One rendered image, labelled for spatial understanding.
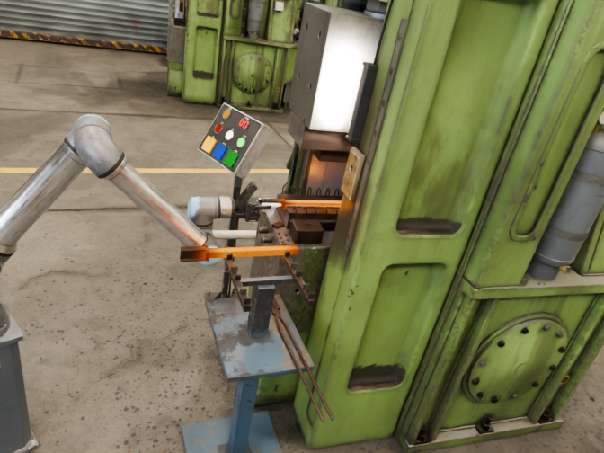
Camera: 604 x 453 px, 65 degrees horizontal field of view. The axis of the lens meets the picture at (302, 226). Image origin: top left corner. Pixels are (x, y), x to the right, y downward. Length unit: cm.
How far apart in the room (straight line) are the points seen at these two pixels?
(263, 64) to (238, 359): 556
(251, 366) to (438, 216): 85
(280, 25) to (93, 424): 559
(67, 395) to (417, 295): 163
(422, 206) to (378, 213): 21
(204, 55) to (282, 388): 519
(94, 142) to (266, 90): 543
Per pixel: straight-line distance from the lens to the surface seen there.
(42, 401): 255
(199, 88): 687
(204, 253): 164
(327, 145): 189
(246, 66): 679
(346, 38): 175
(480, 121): 174
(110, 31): 980
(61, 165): 180
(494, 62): 170
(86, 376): 261
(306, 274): 198
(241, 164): 233
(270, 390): 241
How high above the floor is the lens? 187
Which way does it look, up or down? 28 degrees down
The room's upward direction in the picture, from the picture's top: 11 degrees clockwise
